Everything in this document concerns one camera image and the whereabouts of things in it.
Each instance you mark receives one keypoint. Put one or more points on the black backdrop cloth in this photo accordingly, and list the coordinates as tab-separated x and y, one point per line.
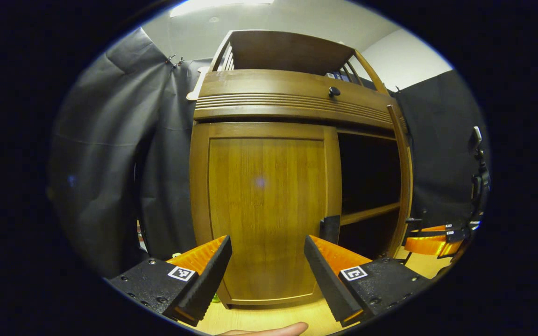
110	140

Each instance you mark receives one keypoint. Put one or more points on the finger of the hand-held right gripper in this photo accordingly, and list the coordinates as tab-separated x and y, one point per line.
432	227
430	245

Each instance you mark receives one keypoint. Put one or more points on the wooden cabinet drawer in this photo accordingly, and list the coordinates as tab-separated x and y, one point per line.
273	88

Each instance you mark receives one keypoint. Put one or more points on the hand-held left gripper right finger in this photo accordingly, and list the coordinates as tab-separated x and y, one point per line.
325	280

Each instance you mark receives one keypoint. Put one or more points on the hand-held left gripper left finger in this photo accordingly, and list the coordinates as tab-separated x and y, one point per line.
206	280

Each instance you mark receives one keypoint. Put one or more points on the dark blue book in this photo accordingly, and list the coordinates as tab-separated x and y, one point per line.
338	76

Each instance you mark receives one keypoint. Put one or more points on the wooden inner shelf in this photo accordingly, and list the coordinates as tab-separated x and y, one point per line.
367	213

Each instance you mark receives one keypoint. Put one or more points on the black drawer knob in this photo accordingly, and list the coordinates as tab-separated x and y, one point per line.
334	92

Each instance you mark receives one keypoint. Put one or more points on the wooden shoe cabinet door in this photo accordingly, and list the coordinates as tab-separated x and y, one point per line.
264	210
402	154

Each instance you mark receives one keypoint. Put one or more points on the wooden double-door shoe cabinet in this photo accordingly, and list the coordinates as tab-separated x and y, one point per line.
287	51

